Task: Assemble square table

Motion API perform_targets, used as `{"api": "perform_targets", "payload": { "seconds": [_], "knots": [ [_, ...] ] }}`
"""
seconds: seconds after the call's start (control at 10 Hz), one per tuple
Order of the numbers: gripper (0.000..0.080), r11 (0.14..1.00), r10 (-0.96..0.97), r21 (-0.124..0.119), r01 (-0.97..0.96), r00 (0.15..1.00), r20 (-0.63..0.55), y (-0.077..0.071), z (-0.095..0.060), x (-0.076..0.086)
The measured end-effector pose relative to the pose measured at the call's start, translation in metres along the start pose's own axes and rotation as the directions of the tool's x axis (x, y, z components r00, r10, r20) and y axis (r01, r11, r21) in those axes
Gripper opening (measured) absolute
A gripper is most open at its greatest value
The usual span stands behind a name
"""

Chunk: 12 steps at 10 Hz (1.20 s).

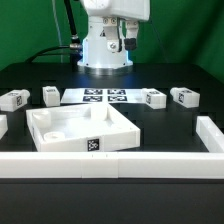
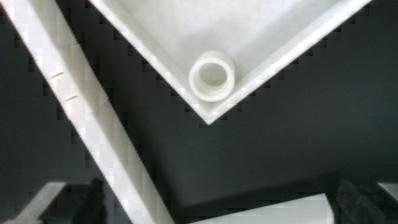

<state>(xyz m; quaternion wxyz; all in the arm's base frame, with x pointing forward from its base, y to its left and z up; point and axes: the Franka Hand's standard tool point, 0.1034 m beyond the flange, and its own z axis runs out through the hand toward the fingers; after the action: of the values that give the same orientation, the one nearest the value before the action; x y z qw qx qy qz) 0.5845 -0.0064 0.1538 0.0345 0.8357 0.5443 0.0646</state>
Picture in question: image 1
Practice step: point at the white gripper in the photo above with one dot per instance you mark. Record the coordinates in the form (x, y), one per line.
(126, 9)

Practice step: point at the white square table top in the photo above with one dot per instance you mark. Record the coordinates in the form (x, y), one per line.
(81, 128)

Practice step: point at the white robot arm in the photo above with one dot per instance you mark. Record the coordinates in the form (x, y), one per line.
(95, 53)

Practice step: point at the white marker sheet with tags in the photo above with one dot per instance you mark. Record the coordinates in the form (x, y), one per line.
(94, 95)

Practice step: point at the white fence obstacle frame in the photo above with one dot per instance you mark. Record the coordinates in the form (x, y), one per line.
(112, 165)

